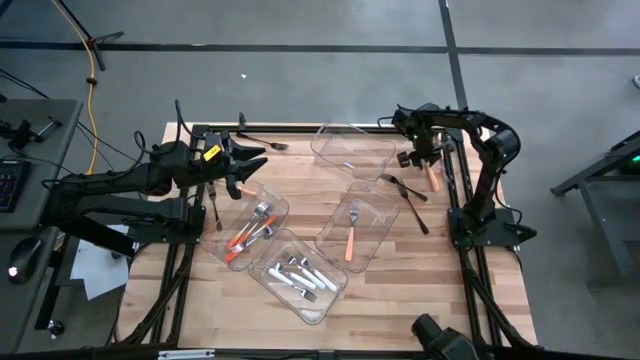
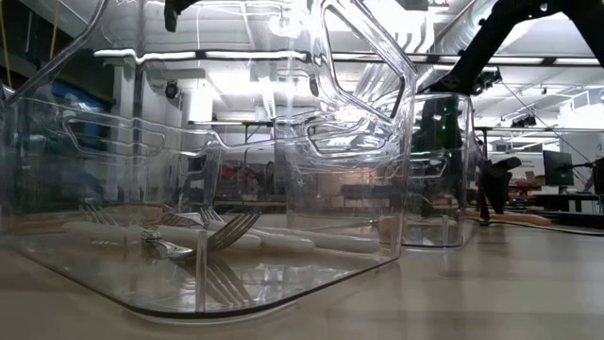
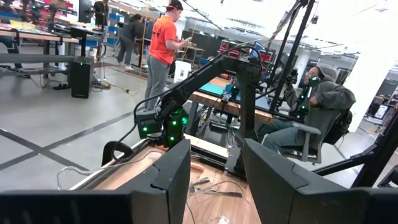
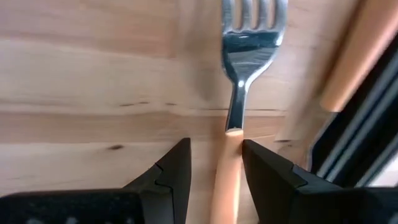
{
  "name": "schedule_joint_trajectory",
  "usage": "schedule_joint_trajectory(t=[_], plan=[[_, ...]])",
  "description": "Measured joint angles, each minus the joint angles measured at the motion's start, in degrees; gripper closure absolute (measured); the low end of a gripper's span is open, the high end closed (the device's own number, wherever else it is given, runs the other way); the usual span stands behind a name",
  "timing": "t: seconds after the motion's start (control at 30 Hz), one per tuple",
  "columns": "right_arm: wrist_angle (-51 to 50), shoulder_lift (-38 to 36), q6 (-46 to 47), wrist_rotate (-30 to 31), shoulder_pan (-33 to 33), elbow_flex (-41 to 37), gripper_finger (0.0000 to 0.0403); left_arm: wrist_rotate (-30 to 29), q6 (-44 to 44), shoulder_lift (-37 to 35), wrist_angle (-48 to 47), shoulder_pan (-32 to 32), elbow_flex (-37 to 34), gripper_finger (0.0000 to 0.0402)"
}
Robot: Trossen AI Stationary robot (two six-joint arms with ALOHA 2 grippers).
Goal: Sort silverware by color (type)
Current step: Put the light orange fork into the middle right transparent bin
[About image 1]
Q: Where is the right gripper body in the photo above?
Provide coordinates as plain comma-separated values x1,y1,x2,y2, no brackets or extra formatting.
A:
399,124,446,156

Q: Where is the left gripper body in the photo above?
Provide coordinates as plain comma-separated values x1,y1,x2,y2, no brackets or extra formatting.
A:
189,130,239,186

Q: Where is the orange handled fork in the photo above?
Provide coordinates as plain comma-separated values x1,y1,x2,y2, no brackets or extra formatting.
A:
232,224,278,254
226,201,274,251
224,215,277,263

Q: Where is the white handled fork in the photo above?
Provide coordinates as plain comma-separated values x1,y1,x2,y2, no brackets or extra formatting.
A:
284,252,320,292
267,267,318,304
298,253,339,293

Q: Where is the clear plastic bin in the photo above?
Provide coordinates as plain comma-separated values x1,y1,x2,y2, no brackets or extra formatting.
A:
314,180,401,275
198,180,291,273
309,122,398,182
248,227,350,326

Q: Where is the black metal fork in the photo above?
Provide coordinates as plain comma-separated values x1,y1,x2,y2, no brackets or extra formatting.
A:
206,181,225,233
396,178,431,236
234,131,290,152
379,172,430,203

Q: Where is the white paper sheet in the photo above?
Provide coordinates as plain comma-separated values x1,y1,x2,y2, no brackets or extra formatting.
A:
69,223,132,301

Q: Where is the black tripod stand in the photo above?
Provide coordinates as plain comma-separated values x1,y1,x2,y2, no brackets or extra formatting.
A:
49,0,126,72

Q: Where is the grey side desk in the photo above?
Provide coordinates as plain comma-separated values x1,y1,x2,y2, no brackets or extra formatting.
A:
549,128,640,291

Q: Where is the black keyboard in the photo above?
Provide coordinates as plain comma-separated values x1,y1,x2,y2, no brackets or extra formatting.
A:
0,158,32,215

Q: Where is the black computer mouse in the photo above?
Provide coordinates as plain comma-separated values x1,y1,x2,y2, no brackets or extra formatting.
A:
6,236,44,286

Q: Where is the black aluminium table frame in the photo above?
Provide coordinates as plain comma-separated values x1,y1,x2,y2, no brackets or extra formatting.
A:
113,108,539,351

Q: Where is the yellow cable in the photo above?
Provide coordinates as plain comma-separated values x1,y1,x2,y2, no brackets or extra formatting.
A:
49,0,100,177

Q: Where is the black camera device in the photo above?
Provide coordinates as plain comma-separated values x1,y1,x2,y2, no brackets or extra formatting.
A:
409,313,482,360

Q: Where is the silver metal bracket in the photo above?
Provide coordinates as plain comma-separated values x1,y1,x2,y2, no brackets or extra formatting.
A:
157,349,216,360

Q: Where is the black desk clamp mount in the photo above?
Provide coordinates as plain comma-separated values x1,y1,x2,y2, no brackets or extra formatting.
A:
0,115,64,152

